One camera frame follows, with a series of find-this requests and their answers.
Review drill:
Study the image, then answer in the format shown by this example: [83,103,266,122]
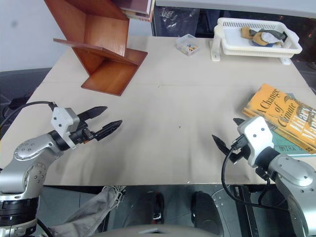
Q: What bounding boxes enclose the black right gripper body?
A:
[229,134,252,165]

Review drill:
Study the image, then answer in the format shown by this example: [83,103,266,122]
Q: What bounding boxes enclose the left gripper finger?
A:
[94,119,123,142]
[78,106,109,122]

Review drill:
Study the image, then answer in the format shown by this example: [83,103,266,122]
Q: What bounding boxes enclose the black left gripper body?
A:
[70,123,100,147]

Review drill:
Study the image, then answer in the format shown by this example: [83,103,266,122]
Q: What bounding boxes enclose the yellow Change of Climate book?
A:
[241,83,316,152]

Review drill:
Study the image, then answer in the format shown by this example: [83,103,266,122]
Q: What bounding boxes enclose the teal green book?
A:
[246,92,316,158]

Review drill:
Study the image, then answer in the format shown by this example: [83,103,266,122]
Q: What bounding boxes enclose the brown wooden zigzag bookshelf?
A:
[43,0,149,97]

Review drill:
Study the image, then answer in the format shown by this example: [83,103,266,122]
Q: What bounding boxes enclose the dark rounded robot foot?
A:
[147,191,165,225]
[191,191,224,236]

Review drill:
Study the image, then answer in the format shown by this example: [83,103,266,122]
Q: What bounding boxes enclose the black box device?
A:
[8,97,28,110]

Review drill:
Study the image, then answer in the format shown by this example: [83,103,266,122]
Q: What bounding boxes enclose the white plastic basket rack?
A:
[209,17,303,66]

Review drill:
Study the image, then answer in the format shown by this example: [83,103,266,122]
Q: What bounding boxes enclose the grey cloth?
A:
[46,185,127,237]

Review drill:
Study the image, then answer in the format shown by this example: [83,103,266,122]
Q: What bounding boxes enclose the white and blue sock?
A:
[251,32,283,48]

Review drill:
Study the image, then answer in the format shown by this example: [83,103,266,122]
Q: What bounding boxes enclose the clear plastic parts box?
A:
[175,34,201,57]

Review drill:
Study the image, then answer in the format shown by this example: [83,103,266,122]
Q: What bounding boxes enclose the dark grey sock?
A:
[248,29,288,42]

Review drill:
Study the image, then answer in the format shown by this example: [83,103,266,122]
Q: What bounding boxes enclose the books on shelf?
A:
[125,0,155,23]

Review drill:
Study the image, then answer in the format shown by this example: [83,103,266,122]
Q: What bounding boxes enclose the black plastic bag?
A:
[154,6,219,40]

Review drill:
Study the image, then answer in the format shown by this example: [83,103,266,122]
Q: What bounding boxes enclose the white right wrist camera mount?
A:
[237,116,275,168]

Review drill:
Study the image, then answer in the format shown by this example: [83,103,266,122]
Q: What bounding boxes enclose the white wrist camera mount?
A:
[237,116,275,168]
[50,107,81,150]

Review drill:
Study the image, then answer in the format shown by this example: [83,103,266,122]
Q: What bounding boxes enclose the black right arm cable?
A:
[221,137,290,211]

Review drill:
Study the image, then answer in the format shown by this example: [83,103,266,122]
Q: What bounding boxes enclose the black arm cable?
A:
[0,101,55,127]
[221,137,290,211]

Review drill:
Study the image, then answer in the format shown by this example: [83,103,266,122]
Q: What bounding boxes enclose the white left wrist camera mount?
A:
[50,107,81,150]

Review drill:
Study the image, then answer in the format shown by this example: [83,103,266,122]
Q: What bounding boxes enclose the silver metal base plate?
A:
[211,185,249,224]

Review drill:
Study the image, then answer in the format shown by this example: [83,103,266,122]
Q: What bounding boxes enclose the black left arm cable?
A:
[0,101,55,127]

